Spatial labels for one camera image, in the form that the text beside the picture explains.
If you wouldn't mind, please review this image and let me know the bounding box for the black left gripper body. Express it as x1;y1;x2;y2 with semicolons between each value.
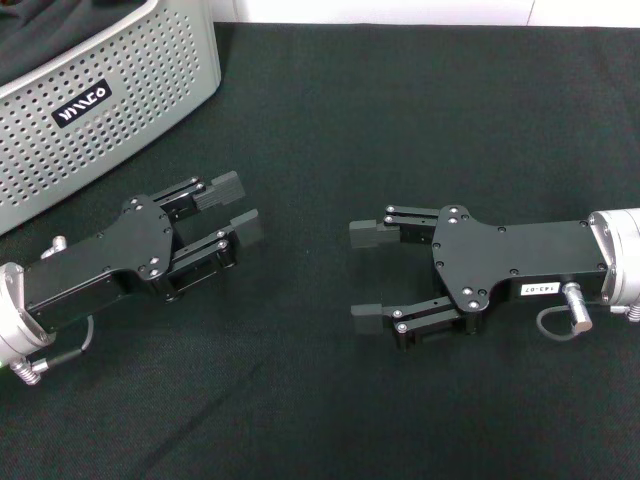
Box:
23;195;176;334

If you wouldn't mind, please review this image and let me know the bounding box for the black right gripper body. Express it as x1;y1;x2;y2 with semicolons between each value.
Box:
430;203;609;335

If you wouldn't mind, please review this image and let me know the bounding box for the black tablecloth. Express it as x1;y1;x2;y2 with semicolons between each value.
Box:
0;22;640;480

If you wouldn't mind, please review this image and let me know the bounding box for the grey perforated storage box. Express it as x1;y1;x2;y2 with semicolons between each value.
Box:
0;0;223;236

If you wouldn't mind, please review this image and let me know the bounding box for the dark cloth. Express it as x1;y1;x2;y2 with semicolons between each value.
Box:
0;0;151;86

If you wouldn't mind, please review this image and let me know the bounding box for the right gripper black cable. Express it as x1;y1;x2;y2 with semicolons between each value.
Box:
535;281;595;342

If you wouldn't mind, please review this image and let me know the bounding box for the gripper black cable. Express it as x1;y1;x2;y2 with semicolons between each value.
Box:
535;281;595;342
29;314;96;371

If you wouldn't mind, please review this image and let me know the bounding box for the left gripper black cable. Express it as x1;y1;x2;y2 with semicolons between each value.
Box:
29;314;96;371

